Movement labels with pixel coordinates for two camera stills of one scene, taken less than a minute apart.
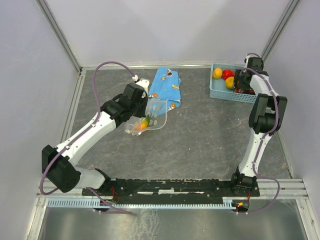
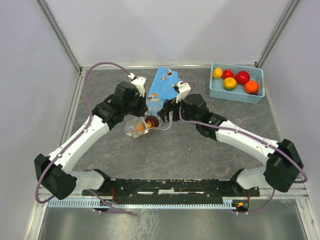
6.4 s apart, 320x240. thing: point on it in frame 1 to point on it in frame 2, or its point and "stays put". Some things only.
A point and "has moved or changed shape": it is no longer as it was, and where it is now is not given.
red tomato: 227,73 stays put
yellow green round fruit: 229,83 stays put
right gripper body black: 241,84 to 171,105
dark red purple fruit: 242,91 to 151,121
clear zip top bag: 155,117 has moved or changed shape
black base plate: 148,191 stays put
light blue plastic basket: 218,90 stays put
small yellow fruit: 217,73 stays put
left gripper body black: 138,109 stays put
